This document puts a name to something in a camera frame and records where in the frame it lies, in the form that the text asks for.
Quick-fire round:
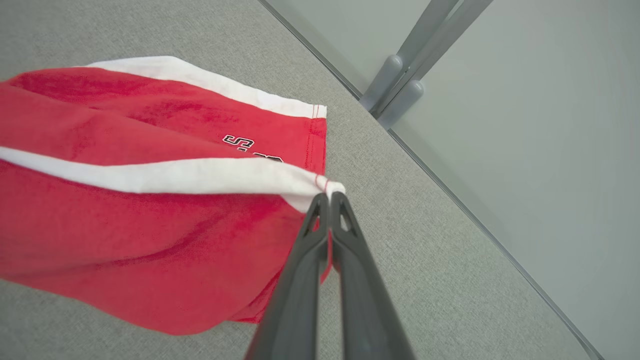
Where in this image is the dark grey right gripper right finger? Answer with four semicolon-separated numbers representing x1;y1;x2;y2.
330;191;416;360

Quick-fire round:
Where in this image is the grey metal table leg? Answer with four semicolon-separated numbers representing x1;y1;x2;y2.
359;0;494;130

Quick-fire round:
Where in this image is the red shorts white side stripe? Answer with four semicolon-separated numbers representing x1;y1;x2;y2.
0;55;346;336

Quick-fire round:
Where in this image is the grey fabric sofa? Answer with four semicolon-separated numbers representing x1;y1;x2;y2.
0;0;606;360

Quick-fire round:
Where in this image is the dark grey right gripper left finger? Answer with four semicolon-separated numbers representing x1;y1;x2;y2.
245;192;331;360

